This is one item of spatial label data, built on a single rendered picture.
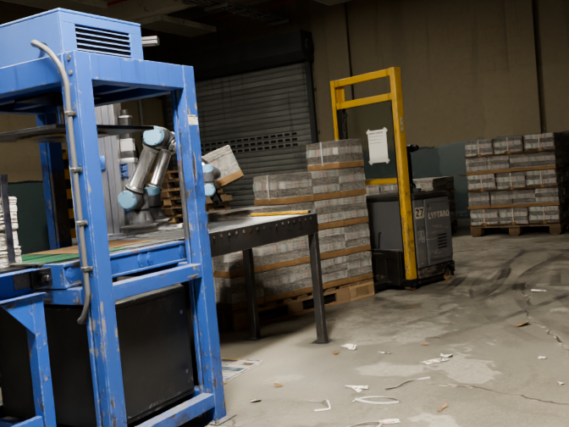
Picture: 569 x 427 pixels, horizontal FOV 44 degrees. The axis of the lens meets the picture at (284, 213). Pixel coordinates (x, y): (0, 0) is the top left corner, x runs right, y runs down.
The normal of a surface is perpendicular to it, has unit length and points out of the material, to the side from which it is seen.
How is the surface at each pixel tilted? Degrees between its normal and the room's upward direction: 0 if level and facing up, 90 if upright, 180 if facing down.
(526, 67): 90
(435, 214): 90
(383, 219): 90
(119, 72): 90
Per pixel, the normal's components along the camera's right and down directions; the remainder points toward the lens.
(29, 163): 0.85, -0.05
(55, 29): -0.51, 0.09
